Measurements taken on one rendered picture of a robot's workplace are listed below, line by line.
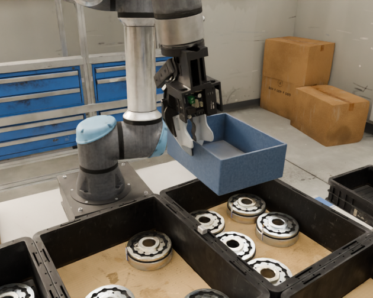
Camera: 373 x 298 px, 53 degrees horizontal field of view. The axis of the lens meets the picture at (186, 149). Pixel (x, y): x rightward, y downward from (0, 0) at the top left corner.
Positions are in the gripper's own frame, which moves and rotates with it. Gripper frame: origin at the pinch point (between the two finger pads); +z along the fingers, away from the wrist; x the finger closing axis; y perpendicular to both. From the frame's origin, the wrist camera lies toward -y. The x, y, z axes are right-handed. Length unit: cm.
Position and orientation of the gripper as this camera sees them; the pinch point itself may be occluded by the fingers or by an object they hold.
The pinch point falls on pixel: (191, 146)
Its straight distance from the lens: 70.6
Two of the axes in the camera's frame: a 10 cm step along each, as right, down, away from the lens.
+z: 1.3, 8.7, 4.8
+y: 4.4, 3.8, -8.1
